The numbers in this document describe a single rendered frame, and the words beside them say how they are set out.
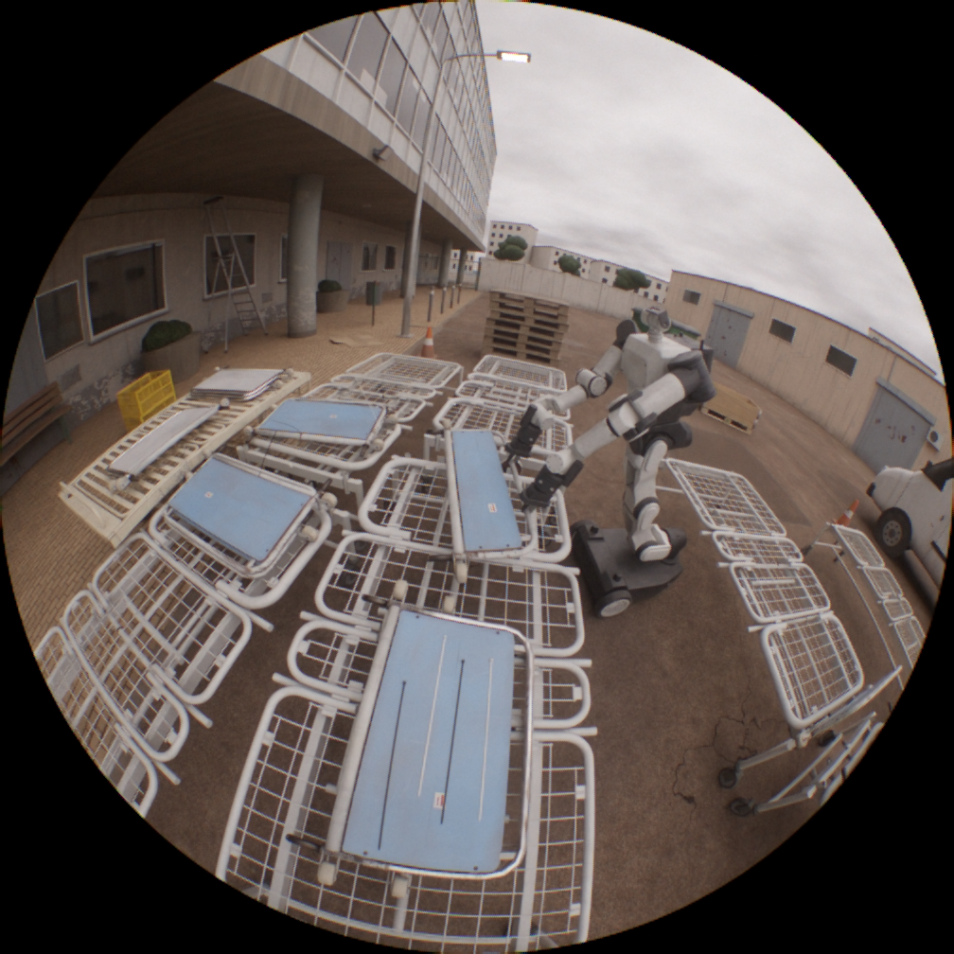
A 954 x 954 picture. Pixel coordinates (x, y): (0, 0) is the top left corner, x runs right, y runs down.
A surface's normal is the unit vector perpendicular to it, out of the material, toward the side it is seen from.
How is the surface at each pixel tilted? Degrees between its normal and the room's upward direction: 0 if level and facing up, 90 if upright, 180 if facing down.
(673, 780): 0
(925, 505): 89
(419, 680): 5
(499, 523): 6
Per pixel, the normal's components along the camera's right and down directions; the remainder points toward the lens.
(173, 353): 0.75, 0.58
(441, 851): 0.22, -0.79
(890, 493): -0.99, -0.11
